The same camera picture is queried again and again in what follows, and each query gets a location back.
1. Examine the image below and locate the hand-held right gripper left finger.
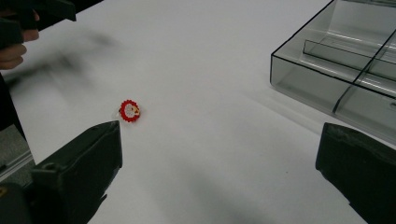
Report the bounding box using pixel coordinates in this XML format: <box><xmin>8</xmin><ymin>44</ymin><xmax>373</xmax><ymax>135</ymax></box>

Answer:
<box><xmin>30</xmin><ymin>120</ymin><xmax>123</xmax><ymax>224</ymax></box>

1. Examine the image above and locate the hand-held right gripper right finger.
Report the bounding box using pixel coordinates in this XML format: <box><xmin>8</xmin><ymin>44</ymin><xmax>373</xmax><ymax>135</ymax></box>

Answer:
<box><xmin>315</xmin><ymin>121</ymin><xmax>396</xmax><ymax>224</ymax></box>

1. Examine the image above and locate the red beaded ring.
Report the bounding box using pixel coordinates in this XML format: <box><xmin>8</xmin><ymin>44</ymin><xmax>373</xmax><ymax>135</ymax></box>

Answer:
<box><xmin>119</xmin><ymin>99</ymin><xmax>142</xmax><ymax>123</ymax></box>

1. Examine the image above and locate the clear smoky divided organizer box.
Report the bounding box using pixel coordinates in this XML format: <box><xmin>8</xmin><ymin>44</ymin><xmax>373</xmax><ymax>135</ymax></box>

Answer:
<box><xmin>270</xmin><ymin>0</ymin><xmax>396</xmax><ymax>145</ymax></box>

